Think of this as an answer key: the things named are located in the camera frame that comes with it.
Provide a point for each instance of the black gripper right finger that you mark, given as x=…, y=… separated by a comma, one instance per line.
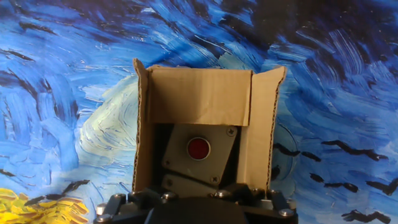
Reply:
x=267, y=211

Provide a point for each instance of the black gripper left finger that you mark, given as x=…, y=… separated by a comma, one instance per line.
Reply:
x=124, y=211

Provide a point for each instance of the Van Gogh print cloth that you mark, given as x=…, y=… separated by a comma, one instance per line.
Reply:
x=326, y=93

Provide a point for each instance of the brown cardboard box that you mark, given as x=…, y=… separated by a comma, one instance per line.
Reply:
x=199, y=96

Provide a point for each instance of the grey red-button switch box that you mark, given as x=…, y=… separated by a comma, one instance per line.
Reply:
x=180, y=161

